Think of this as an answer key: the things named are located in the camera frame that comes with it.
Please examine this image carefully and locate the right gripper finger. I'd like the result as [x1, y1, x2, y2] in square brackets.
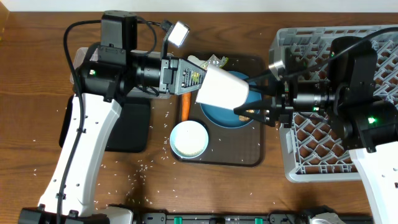
[233, 98, 275, 126]
[244, 69, 274, 93]

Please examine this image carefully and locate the dark brown serving tray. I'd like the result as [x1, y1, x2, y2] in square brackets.
[172, 53, 265, 167]

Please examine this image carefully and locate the orange carrot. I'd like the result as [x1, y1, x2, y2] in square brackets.
[181, 93, 192, 121]

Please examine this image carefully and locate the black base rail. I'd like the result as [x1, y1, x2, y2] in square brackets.
[133, 213, 311, 224]

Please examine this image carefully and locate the light blue bowl with rice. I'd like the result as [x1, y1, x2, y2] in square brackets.
[169, 121, 209, 159]

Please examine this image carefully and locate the white napkin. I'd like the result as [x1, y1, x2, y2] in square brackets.
[187, 55, 205, 66]

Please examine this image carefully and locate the black plastic bin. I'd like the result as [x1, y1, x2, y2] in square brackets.
[59, 93, 150, 154]

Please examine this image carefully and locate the white cup pink inside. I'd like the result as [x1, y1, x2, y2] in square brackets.
[196, 65, 249, 110]

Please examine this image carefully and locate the grey dishwasher rack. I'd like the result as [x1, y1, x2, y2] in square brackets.
[270, 25, 397, 183]

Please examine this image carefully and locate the brown food scrap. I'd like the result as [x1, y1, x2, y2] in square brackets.
[239, 110, 254, 122]

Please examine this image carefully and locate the yellow green snack wrapper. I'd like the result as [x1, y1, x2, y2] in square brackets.
[200, 55, 229, 70]

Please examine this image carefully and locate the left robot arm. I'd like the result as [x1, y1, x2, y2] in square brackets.
[19, 11, 206, 223]

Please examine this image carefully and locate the dark blue plate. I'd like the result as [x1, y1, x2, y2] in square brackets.
[200, 71, 262, 128]

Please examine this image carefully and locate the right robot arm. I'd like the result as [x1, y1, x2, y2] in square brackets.
[234, 36, 397, 223]

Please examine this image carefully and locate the clear plastic bin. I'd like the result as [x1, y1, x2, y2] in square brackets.
[70, 47, 174, 100]

